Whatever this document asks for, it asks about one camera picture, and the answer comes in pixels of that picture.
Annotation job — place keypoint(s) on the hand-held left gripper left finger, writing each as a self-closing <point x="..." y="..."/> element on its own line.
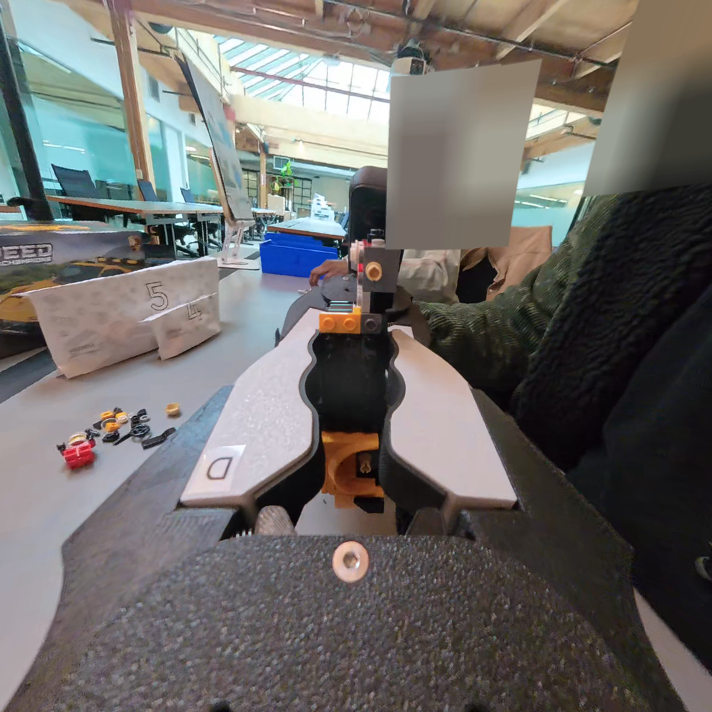
<point x="267" y="423"/>

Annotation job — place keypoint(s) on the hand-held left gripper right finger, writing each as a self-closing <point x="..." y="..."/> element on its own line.
<point x="445" y="428"/>

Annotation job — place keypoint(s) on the yellow lego car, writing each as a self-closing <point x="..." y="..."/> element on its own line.
<point x="347" y="378"/>

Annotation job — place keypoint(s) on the person's right forearm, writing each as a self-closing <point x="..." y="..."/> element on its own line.
<point x="489" y="322"/>

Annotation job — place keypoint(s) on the tan lego hair piece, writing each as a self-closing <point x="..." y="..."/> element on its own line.
<point x="173" y="409"/>

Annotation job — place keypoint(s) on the black lego wrench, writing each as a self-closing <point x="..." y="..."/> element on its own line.
<point x="158" y="438"/>

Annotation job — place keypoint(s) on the pile of small lego parts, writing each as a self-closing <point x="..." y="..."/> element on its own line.
<point x="117" y="423"/>

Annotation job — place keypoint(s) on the black lego box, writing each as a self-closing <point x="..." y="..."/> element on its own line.
<point x="67" y="261"/>

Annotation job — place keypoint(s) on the blue plastic bin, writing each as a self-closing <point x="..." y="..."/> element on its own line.
<point x="295" y="258"/>

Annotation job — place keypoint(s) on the wooden edged table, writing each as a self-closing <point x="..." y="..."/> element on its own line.
<point x="311" y="227"/>

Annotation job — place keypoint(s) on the white paper bag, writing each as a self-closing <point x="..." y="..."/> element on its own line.
<point x="183" y="328"/>
<point x="100" y="322"/>

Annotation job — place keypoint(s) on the black high back chair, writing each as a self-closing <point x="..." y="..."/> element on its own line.
<point x="367" y="200"/>

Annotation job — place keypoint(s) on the potted green plant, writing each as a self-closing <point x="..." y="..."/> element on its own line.
<point x="285" y="175"/>

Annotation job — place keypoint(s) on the display board on stand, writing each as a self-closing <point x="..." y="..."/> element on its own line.
<point x="222" y="156"/>

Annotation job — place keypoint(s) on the beige jacket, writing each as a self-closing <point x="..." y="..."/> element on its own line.
<point x="523" y="261"/>

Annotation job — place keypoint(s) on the long white office desk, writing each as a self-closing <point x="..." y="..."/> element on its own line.
<point x="139" y="207"/>

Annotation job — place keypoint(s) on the black office chair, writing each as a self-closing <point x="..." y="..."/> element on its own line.
<point x="147" y="190"/>
<point x="75" y="181"/>

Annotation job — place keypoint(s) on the wooden support post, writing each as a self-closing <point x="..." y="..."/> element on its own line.
<point x="131" y="94"/>

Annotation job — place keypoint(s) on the white ceiling camera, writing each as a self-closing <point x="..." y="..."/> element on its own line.
<point x="410" y="58"/>

